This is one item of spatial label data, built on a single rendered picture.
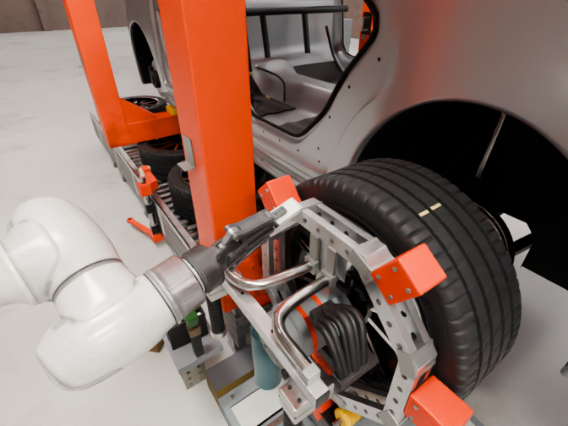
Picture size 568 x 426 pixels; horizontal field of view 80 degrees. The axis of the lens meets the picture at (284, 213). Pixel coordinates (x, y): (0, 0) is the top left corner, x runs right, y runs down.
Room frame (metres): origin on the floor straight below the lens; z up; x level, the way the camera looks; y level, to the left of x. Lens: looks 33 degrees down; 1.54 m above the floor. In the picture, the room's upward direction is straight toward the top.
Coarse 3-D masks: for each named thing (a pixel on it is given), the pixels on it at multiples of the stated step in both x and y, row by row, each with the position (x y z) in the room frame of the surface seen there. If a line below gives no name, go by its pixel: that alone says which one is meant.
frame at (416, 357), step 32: (288, 224) 0.68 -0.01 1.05; (320, 224) 0.58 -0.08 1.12; (352, 224) 0.58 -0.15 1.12; (352, 256) 0.50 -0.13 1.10; (384, 256) 0.49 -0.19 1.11; (288, 288) 0.77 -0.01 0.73; (384, 320) 0.42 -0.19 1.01; (416, 320) 0.42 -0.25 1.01; (320, 352) 0.62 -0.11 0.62; (416, 352) 0.37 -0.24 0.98; (352, 384) 0.51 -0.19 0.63; (416, 384) 0.36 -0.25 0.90; (384, 416) 0.37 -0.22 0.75
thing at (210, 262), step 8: (232, 240) 0.43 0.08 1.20; (192, 248) 0.41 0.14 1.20; (200, 248) 0.41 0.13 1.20; (208, 248) 0.41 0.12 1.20; (216, 248) 0.41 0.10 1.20; (224, 248) 0.41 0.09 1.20; (232, 248) 0.42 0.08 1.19; (184, 256) 0.40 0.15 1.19; (192, 256) 0.39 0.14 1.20; (200, 256) 0.39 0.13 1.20; (208, 256) 0.39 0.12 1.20; (216, 256) 0.40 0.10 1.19; (224, 256) 0.41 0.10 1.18; (192, 264) 0.38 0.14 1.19; (200, 264) 0.38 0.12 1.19; (208, 264) 0.38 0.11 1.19; (216, 264) 0.39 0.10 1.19; (224, 264) 0.42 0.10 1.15; (200, 272) 0.37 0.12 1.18; (208, 272) 0.37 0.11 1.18; (216, 272) 0.38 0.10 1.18; (208, 280) 0.37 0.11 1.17; (216, 280) 0.38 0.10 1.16; (224, 280) 0.39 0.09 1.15; (208, 288) 0.37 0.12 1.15
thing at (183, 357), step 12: (204, 336) 0.80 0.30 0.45; (168, 348) 0.75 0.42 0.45; (180, 348) 0.75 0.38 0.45; (192, 348) 0.75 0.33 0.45; (204, 348) 0.75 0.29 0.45; (216, 348) 0.75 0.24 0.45; (180, 360) 0.70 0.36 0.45; (192, 360) 0.70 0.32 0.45; (204, 360) 0.72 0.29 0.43; (180, 372) 0.67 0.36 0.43
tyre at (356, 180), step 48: (336, 192) 0.67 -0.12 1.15; (384, 192) 0.62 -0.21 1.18; (432, 192) 0.63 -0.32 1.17; (384, 240) 0.55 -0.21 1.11; (432, 240) 0.51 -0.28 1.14; (480, 240) 0.54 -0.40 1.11; (432, 288) 0.45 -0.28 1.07; (480, 288) 0.47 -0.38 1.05; (432, 336) 0.42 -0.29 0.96; (480, 336) 0.41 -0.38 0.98
